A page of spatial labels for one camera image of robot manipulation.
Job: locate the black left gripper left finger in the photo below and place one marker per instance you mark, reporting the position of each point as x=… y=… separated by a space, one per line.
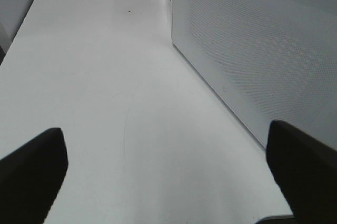
x=31 y=177

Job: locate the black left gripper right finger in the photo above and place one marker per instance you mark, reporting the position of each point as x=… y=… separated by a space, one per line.
x=305 y=171

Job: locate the white microwave door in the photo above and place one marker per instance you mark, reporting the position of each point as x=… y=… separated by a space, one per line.
x=267 y=59

